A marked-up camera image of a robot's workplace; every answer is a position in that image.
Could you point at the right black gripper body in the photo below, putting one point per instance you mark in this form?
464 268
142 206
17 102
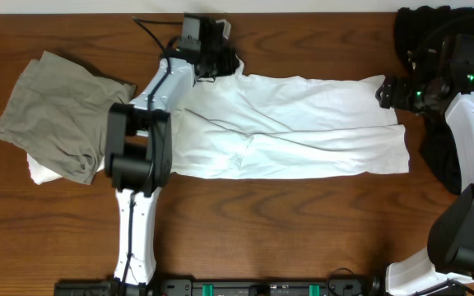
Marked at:
405 94

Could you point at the black garment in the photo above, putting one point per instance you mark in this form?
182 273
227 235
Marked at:
416 31

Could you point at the folded olive green garment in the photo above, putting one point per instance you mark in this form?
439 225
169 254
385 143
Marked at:
57 113

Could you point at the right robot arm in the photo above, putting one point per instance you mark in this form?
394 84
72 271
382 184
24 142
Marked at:
441 87

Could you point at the white printed t-shirt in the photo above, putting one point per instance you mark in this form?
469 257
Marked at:
258 127

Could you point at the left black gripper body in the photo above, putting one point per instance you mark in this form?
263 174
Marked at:
215 62

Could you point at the folded white garment underneath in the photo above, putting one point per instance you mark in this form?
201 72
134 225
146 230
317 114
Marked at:
46 170

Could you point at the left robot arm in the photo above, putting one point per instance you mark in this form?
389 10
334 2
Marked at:
138 148

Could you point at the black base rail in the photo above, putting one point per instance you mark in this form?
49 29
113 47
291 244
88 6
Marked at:
337 284

